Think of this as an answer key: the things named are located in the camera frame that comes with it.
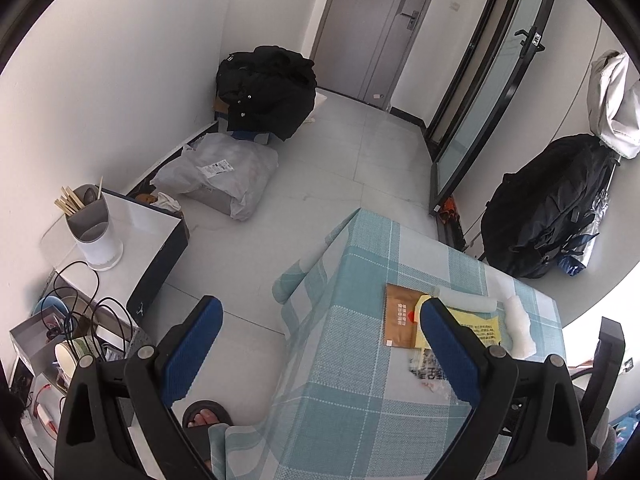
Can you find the grey door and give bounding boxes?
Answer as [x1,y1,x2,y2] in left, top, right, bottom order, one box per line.
[309,0,447,112]

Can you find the clear printed plastic wrapper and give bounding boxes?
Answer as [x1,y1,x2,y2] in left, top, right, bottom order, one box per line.
[406,346,455,397]

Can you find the blue checked tablecloth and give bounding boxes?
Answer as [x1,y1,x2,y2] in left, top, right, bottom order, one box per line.
[209,207,567,480]

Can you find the black framed glass door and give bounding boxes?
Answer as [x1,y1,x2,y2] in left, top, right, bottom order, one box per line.
[426,0,562,217]

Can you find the black jacket pile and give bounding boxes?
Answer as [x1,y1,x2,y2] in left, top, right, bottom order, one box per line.
[216,45,319,142]

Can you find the white hanging bag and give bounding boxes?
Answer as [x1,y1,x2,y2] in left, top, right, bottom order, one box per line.
[586,49,640,159]

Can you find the blue bowl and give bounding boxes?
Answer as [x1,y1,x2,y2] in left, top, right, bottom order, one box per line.
[31,294,77,328]

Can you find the brown paper packet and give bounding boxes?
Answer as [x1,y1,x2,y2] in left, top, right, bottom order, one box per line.
[383,282,432,349]

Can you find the white paper cup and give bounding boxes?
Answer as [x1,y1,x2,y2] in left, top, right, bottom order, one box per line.
[53,336,102,383]

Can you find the clear plastic tray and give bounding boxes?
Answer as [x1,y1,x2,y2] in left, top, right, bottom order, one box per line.
[39,219,87,273]

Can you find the person's foot in black slipper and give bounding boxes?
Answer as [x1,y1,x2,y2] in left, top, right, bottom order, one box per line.
[181,399,236,463]

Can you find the black glass door handle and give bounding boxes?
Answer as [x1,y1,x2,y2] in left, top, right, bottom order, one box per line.
[514,26,547,54]

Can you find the bundle of wooden chopsticks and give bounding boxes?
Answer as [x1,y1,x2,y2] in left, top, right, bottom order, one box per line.
[54,176,104,217]

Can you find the silver blue foil bag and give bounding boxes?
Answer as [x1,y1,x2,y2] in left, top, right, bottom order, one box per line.
[559,194,612,277]

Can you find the grey open storage box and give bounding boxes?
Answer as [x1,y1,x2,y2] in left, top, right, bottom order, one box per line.
[9,302,151,431]

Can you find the black cables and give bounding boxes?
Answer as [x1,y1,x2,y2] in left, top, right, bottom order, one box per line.
[49,260,142,363]

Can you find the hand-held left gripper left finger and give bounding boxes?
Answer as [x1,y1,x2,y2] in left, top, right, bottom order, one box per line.
[54,295,224,480]

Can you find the white rolled towel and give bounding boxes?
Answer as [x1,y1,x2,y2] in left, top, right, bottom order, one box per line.
[501,294,537,359]
[431,284,499,314]

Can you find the black backpack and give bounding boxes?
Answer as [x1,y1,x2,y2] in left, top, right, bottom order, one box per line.
[481,133,620,280]

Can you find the yellow plastic bag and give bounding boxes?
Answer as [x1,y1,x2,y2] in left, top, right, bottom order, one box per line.
[413,294,502,350]

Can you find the grey white utensil holder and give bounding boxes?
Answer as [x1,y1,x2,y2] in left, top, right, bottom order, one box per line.
[65,183,124,272]

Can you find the orange tool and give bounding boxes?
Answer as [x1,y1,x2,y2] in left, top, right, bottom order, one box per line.
[436,196,460,222]

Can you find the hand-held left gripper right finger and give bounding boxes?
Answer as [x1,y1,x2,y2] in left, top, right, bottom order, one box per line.
[418,297,589,480]

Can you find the black office chair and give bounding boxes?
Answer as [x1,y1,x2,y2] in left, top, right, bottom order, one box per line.
[570,316,627,473]

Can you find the grey plastic parcel bag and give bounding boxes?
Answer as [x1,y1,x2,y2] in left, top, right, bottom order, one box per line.
[149,132,280,222]

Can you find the white box with dark sides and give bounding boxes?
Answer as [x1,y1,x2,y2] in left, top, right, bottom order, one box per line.
[101,190,190,317]

